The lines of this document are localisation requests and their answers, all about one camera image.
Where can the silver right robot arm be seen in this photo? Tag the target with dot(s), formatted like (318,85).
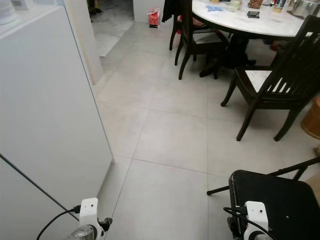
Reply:
(262,237)

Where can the dark wooden dining chair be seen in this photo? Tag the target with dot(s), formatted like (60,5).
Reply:
(300,55)
(195,42)

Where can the red bag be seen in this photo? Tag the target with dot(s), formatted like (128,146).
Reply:
(154,18)

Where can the black jacket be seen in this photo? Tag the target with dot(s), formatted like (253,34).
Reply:
(170,9)

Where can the orange wooden stool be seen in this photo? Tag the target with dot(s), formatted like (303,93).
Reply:
(311,120)

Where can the white canister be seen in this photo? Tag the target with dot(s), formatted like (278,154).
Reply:
(7,11)

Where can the blue packet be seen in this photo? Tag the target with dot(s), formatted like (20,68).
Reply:
(215,8)

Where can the round white dining table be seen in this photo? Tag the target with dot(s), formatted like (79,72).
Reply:
(255,25)

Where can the pale green jar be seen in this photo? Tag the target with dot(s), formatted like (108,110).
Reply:
(235,5)

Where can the black wallet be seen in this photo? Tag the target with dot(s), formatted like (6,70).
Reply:
(253,14)

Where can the brown packet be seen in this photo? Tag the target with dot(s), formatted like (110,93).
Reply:
(255,3)

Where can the yellow label bottle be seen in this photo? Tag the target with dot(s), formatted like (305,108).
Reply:
(279,5)

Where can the metal pot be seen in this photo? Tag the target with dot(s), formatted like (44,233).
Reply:
(306,7)

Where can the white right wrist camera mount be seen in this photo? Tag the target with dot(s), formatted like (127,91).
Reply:
(255,212)

